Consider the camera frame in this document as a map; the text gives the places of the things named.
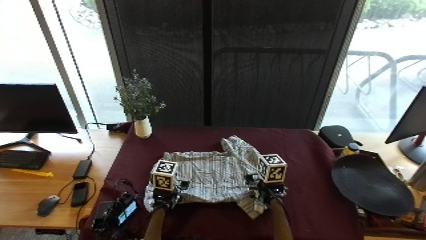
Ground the person's right hand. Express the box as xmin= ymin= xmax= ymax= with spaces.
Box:
xmin=244 ymin=173 xmax=289 ymax=205

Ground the person's left hand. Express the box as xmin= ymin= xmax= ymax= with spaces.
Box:
xmin=149 ymin=179 xmax=192 ymax=210

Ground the white striped shirt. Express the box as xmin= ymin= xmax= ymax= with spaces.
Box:
xmin=142 ymin=134 xmax=273 ymax=220

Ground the left glove marker cube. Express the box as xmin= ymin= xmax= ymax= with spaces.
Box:
xmin=150 ymin=159 xmax=180 ymax=192

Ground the glove marker cube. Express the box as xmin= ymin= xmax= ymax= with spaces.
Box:
xmin=150 ymin=159 xmax=180 ymax=192
xmin=257 ymin=153 xmax=289 ymax=184

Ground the right glove marker cube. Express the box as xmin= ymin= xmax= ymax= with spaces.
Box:
xmin=257 ymin=153 xmax=289 ymax=184

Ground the maroon tablecloth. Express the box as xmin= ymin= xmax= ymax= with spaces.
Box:
xmin=79 ymin=125 xmax=366 ymax=240

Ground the device with lit screen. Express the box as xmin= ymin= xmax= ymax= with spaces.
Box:
xmin=113 ymin=193 xmax=140 ymax=229

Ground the white vase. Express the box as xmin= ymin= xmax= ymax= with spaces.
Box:
xmin=133 ymin=115 xmax=153 ymax=139

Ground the black box device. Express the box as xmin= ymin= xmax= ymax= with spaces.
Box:
xmin=91 ymin=200 xmax=117 ymax=232

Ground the black smartphone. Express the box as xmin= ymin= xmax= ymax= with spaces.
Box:
xmin=69 ymin=181 xmax=91 ymax=208

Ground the black power adapter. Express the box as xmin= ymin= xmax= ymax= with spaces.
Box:
xmin=105 ymin=121 xmax=133 ymax=134

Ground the black pouch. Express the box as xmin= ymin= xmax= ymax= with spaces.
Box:
xmin=317 ymin=124 xmax=365 ymax=150

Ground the bunch of small flowers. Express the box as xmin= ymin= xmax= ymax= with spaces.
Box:
xmin=113 ymin=69 xmax=168 ymax=122

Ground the black computer mouse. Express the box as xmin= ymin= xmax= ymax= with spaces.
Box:
xmin=36 ymin=194 xmax=61 ymax=218

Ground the yellow flat object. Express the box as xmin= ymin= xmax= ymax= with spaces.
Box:
xmin=9 ymin=168 xmax=56 ymax=178

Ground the dark mesh window blind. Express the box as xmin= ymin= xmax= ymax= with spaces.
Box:
xmin=95 ymin=0 xmax=366 ymax=130

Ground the black keyboard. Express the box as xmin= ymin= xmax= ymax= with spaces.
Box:
xmin=0 ymin=149 xmax=52 ymax=171

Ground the monitor with grey stand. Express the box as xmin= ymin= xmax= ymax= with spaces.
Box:
xmin=383 ymin=85 xmax=426 ymax=165

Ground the metal bicycle rack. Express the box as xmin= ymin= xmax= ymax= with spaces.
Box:
xmin=338 ymin=49 xmax=426 ymax=125

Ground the black computer monitor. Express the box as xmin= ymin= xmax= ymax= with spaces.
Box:
xmin=0 ymin=83 xmax=80 ymax=150

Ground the black cable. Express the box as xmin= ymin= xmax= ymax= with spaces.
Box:
xmin=84 ymin=121 xmax=112 ymax=161

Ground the blind bead cord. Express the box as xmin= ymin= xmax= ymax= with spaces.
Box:
xmin=51 ymin=0 xmax=101 ymax=125

